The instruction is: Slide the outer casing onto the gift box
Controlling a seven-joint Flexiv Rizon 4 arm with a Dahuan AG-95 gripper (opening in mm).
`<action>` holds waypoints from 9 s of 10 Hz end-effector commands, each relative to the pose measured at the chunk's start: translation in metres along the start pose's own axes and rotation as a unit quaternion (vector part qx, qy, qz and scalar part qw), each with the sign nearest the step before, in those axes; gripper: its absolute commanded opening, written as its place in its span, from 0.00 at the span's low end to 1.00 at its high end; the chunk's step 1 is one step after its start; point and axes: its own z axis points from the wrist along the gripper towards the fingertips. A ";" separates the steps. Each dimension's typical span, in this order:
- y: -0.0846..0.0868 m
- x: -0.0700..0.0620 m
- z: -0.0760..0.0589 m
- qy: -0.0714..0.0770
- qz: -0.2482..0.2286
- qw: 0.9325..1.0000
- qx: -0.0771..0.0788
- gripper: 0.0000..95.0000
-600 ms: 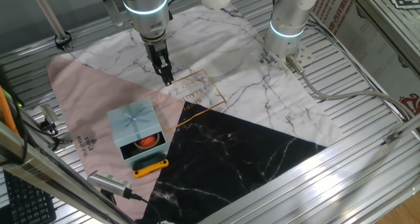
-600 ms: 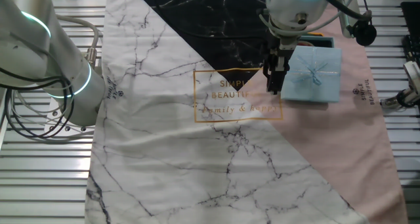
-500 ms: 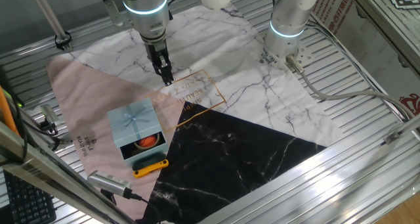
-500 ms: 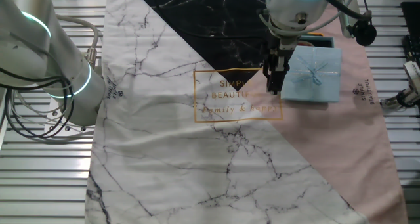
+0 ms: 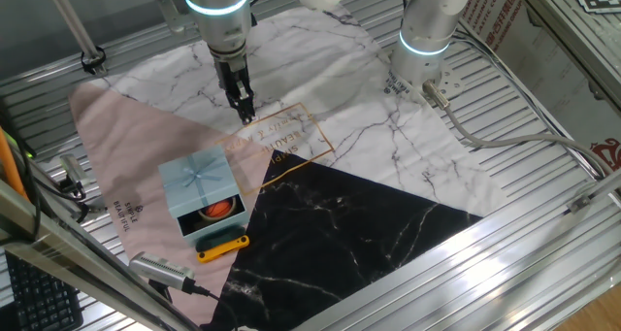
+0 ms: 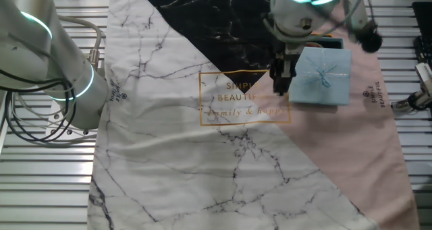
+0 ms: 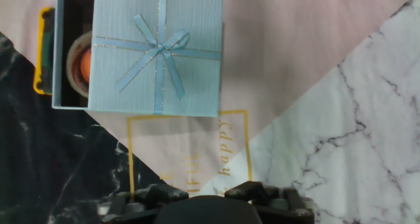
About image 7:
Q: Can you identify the yellow and black tool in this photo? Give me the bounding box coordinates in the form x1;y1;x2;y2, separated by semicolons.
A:
32;6;56;96

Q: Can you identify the round white orange item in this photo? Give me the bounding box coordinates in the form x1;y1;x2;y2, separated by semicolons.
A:
65;31;93;99

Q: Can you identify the light blue bow casing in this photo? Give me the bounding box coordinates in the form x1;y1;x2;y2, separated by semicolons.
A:
87;0;224;118

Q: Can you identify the light blue inner gift box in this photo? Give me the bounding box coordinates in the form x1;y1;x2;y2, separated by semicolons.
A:
51;0;96;110

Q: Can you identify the marble pink black tablecloth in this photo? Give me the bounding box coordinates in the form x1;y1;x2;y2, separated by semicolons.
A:
0;0;420;224

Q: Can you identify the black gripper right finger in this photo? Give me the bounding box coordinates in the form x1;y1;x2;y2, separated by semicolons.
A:
224;181;315;219

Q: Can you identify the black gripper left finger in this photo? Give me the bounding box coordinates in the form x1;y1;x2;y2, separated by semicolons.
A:
98;183;190;223

